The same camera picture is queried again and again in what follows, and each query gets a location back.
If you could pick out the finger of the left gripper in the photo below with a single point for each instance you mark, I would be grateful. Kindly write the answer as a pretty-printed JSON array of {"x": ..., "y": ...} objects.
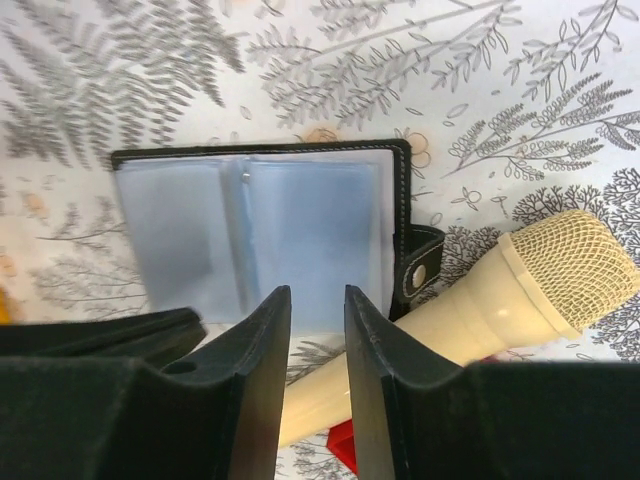
[{"x": 159, "y": 338}]

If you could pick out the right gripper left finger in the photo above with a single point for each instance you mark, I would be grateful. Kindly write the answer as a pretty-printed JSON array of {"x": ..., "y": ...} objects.
[{"x": 213, "y": 414}]

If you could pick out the yellow plastic bin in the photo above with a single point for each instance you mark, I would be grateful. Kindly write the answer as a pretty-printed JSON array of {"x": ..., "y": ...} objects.
[{"x": 5, "y": 308}]

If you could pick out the black leather card holder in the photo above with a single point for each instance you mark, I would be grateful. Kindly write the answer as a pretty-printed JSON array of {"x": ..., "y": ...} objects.
[{"x": 218, "y": 228}]

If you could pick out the floral table mat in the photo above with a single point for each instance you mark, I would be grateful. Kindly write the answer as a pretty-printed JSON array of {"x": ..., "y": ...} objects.
[{"x": 513, "y": 110}]

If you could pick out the cream toy microphone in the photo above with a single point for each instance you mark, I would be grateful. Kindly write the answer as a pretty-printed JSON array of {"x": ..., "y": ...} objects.
[{"x": 551, "y": 279}]

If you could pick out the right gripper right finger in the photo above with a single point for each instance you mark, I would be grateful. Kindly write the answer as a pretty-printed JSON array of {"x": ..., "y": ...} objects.
[{"x": 417, "y": 415}]

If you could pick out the red owl toy block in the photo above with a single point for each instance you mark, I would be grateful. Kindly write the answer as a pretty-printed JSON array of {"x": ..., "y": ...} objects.
[{"x": 340, "y": 442}]

